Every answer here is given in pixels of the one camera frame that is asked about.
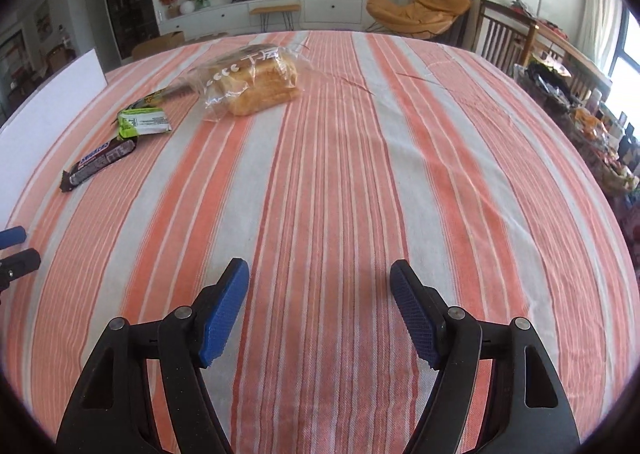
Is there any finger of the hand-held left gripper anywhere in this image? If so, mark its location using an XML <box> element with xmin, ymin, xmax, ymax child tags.
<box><xmin>0</xmin><ymin>249</ymin><xmax>42</xmax><ymax>292</ymax></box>
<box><xmin>0</xmin><ymin>227</ymin><xmax>27</xmax><ymax>249</ymax></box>

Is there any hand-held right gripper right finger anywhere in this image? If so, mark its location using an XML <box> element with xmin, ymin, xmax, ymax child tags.
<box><xmin>390</xmin><ymin>259</ymin><xmax>582</xmax><ymax>454</ymax></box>

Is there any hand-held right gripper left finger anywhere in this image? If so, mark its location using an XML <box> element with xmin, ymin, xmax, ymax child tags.
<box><xmin>56</xmin><ymin>258</ymin><xmax>250</xmax><ymax>454</ymax></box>

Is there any brown chocolate bar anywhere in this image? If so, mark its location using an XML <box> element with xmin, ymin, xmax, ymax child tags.
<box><xmin>60</xmin><ymin>140</ymin><xmax>137</xmax><ymax>193</ymax></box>

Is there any white cardboard box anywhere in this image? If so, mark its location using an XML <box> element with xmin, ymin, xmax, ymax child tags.
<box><xmin>0</xmin><ymin>48</ymin><xmax>108</xmax><ymax>227</ymax></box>

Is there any green wafer packet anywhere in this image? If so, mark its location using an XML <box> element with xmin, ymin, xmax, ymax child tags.
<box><xmin>116</xmin><ymin>104</ymin><xmax>172</xmax><ymax>139</ymax></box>

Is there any long black yellow snack packet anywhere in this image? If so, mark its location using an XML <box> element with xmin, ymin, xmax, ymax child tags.
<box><xmin>131</xmin><ymin>84</ymin><xmax>193</xmax><ymax>110</ymax></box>

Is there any clear bag of sliced bread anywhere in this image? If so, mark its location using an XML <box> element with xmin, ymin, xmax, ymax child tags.
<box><xmin>190</xmin><ymin>44</ymin><xmax>306</xmax><ymax>123</ymax></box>

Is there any orange striped tablecloth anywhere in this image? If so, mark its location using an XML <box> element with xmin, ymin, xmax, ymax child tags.
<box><xmin>0</xmin><ymin>28</ymin><xmax>632</xmax><ymax>454</ymax></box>

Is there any glass sliding door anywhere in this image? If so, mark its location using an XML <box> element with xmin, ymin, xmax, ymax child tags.
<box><xmin>0</xmin><ymin>26</ymin><xmax>28</xmax><ymax>119</ymax></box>

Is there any pile of assorted goods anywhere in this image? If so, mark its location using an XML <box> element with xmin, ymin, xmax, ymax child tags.
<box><xmin>515</xmin><ymin>61</ymin><xmax>640</xmax><ymax>195</ymax></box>

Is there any orange lounge chair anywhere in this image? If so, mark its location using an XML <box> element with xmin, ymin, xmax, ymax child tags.
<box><xmin>365</xmin><ymin>0</ymin><xmax>473</xmax><ymax>42</ymax></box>

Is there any wooden stool with black legs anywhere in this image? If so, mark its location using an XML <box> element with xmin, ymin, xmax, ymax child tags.
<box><xmin>249</xmin><ymin>4</ymin><xmax>302</xmax><ymax>33</ymax></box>

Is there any white television cabinet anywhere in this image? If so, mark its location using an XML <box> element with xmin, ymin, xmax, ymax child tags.
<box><xmin>159</xmin><ymin>0</ymin><xmax>365</xmax><ymax>34</ymax></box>

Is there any dark framed window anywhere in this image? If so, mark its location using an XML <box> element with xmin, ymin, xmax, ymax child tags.
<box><xmin>607</xmin><ymin>0</ymin><xmax>640</xmax><ymax>104</ymax></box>

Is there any white sheer curtain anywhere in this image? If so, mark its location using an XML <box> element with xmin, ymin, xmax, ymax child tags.
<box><xmin>582</xmin><ymin>0</ymin><xmax>626</xmax><ymax>79</ymax></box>

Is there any framed wall painting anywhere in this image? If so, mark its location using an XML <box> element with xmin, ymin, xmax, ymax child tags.
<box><xmin>34</xmin><ymin>1</ymin><xmax>53</xmax><ymax>42</ymax></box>

